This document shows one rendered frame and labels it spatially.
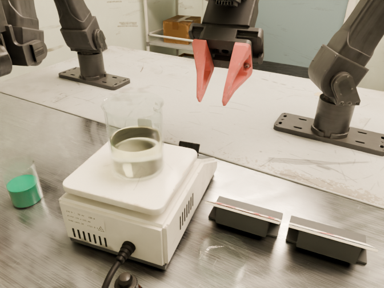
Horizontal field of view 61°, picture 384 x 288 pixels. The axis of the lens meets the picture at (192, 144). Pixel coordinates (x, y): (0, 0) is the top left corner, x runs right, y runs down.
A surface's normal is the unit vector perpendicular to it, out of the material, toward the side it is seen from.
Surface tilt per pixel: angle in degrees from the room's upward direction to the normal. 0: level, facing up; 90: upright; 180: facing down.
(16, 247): 0
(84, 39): 112
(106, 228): 90
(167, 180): 0
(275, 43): 90
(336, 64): 90
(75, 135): 0
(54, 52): 90
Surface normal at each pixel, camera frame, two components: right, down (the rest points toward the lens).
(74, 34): -0.19, 0.79
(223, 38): -0.22, -0.34
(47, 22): 0.87, 0.25
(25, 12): 0.96, -0.09
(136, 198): 0.00, -0.86
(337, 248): -0.39, 0.48
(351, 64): 0.02, 0.51
